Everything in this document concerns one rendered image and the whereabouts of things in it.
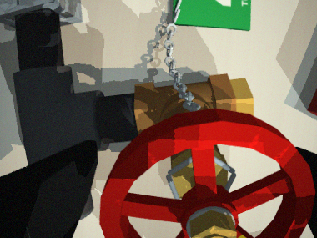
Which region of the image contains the red block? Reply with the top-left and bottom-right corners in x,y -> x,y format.
307,89 -> 317,116

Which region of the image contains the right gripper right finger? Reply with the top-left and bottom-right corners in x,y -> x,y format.
295,147 -> 317,238

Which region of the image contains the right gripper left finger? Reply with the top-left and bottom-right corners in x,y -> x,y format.
0,140 -> 98,238

